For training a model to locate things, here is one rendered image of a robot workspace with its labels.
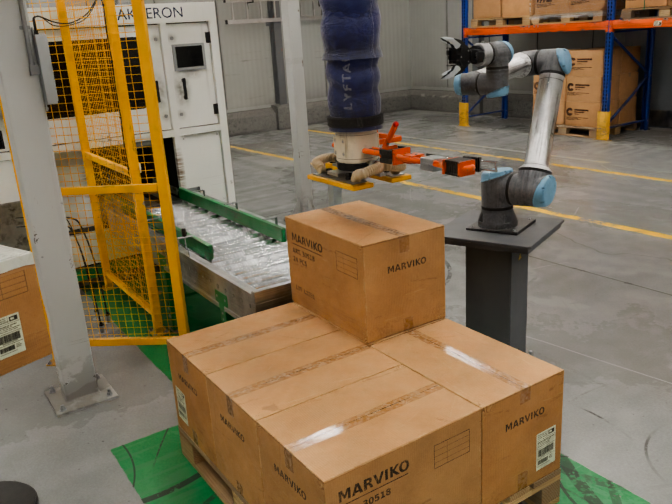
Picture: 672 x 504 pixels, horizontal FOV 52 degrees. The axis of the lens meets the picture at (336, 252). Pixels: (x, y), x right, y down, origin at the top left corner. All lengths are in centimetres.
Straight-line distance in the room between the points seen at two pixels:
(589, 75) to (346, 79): 823
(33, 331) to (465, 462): 159
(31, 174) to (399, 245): 173
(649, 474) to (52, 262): 275
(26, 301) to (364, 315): 123
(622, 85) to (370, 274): 877
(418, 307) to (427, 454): 79
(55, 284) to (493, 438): 218
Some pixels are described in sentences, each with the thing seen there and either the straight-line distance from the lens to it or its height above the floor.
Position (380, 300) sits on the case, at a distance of 266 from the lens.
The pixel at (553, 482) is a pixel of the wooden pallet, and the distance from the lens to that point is 275.
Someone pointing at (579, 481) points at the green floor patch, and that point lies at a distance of 295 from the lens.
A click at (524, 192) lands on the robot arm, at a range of 326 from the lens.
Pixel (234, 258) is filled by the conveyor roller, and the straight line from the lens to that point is 382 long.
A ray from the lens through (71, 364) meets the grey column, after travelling 371.
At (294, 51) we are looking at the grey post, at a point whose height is 155.
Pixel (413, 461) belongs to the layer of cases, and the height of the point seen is 47.
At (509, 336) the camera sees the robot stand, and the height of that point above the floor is 24.
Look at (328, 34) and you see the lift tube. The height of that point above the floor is 169.
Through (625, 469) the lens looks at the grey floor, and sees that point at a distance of 305.
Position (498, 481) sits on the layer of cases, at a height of 23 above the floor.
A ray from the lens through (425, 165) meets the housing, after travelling 246.
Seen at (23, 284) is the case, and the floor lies 92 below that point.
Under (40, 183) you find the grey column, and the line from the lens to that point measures 345.
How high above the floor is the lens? 171
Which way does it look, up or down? 18 degrees down
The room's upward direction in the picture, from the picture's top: 4 degrees counter-clockwise
